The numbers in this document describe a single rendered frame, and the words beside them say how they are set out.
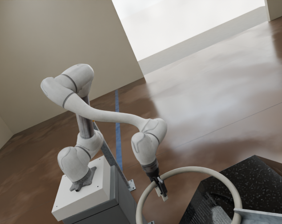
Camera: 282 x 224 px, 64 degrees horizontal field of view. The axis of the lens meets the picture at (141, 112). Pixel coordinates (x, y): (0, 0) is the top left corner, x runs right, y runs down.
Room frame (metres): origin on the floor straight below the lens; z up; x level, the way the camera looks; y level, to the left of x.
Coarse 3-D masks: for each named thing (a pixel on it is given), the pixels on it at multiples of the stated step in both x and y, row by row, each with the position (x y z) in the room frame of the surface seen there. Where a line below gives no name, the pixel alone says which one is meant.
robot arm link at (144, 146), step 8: (136, 136) 0.99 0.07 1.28; (144, 136) 0.97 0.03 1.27; (152, 136) 1.02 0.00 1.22; (136, 144) 0.96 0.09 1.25; (144, 144) 0.95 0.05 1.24; (152, 144) 0.98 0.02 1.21; (136, 152) 0.96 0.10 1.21; (144, 152) 0.95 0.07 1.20; (152, 152) 0.96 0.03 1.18; (144, 160) 0.95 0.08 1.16; (152, 160) 0.96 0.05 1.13
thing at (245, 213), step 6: (234, 210) 0.66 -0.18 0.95; (240, 210) 0.65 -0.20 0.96; (246, 210) 0.63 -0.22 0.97; (252, 210) 0.61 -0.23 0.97; (246, 216) 0.63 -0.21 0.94; (252, 216) 0.61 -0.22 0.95; (258, 216) 0.59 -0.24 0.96; (264, 216) 0.57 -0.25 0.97; (270, 216) 0.55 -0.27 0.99; (276, 216) 0.54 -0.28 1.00; (246, 222) 0.62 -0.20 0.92; (252, 222) 0.60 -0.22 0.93; (258, 222) 0.59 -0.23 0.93; (264, 222) 0.58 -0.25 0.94; (270, 222) 0.56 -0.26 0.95; (276, 222) 0.54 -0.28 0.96
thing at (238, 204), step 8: (184, 168) 1.01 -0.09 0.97; (192, 168) 0.99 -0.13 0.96; (200, 168) 0.97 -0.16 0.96; (208, 168) 0.95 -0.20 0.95; (160, 176) 1.02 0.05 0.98; (168, 176) 1.02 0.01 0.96; (216, 176) 0.88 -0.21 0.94; (224, 176) 0.86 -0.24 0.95; (152, 184) 0.99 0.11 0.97; (232, 184) 0.80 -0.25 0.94; (144, 192) 0.96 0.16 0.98; (232, 192) 0.76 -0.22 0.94; (144, 200) 0.92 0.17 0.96; (240, 200) 0.71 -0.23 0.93; (240, 208) 0.67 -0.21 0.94; (136, 216) 0.84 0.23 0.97; (240, 216) 0.64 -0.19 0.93
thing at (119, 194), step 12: (120, 180) 1.55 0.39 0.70; (120, 192) 1.39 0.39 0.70; (108, 204) 1.24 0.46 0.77; (120, 204) 1.26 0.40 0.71; (132, 204) 1.50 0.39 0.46; (72, 216) 1.26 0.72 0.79; (84, 216) 1.25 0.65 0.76; (96, 216) 1.25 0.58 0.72; (108, 216) 1.25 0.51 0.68; (120, 216) 1.24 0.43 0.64; (132, 216) 1.35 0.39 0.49
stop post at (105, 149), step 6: (96, 126) 2.31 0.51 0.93; (102, 150) 2.30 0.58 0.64; (108, 150) 2.30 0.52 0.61; (108, 156) 2.30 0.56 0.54; (114, 162) 2.30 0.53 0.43; (120, 168) 2.34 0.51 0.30; (120, 174) 2.30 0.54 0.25; (126, 180) 2.31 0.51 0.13; (132, 180) 2.42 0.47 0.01; (132, 186) 2.31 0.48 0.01
